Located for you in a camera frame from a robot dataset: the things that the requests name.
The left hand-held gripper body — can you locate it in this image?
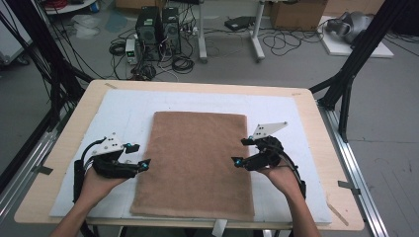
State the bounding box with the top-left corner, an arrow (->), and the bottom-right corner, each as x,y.
92,131 -> 142,180

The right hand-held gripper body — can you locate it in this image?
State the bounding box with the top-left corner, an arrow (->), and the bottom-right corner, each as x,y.
244,121 -> 289,172

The brown towel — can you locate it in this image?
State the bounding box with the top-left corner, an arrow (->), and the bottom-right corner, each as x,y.
129,111 -> 256,222

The person's left hand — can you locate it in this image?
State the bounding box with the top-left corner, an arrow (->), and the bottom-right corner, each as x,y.
79,167 -> 127,206

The person's right hand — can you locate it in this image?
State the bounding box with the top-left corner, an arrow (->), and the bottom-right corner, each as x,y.
258,161 -> 302,198

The white grid mat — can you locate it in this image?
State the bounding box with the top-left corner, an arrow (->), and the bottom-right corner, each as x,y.
48,88 -> 333,225

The white strip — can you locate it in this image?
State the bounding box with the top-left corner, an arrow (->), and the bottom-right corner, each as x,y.
211,218 -> 229,237

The black tape piece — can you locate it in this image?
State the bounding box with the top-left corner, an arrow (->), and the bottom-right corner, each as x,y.
338,180 -> 362,196
33,165 -> 53,176

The tan tape strip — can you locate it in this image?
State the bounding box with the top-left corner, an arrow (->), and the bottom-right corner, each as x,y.
325,201 -> 350,227

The white power supply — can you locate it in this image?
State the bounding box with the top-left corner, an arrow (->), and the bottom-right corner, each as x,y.
125,39 -> 138,65

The black flat device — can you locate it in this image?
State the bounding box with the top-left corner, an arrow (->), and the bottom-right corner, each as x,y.
224,15 -> 257,33

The black computer tower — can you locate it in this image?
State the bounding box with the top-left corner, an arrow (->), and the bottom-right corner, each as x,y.
135,5 -> 163,62
161,6 -> 182,55

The white floor board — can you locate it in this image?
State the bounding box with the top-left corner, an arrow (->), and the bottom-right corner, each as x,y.
317,15 -> 394,59

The large cardboard box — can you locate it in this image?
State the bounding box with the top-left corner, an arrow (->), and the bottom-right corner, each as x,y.
270,0 -> 329,32

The white round table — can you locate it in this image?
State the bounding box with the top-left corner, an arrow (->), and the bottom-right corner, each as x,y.
42,0 -> 99,15

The grey helmet-shaped device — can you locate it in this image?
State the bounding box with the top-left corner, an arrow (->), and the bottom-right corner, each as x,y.
325,11 -> 374,44

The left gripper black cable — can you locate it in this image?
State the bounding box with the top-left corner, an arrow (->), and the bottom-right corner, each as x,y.
72,137 -> 107,203

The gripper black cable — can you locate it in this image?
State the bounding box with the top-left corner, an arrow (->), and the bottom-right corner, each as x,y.
280,151 -> 307,200
72,137 -> 107,203

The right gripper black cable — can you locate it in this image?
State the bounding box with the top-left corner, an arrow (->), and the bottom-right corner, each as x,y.
280,151 -> 307,200

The aluminium rail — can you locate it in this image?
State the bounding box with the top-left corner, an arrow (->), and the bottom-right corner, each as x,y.
0,108 -> 72,225
317,100 -> 390,237

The coil of black cable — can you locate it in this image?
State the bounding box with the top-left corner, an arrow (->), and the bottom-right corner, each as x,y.
171,54 -> 196,75

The white desk frame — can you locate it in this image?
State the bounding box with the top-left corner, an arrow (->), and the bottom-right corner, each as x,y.
197,0 -> 267,63

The loose black floor cable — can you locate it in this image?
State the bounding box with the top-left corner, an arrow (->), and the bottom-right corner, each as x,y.
262,28 -> 325,57

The black frame strut with cables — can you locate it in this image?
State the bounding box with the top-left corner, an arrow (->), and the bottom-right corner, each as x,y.
0,0 -> 95,132

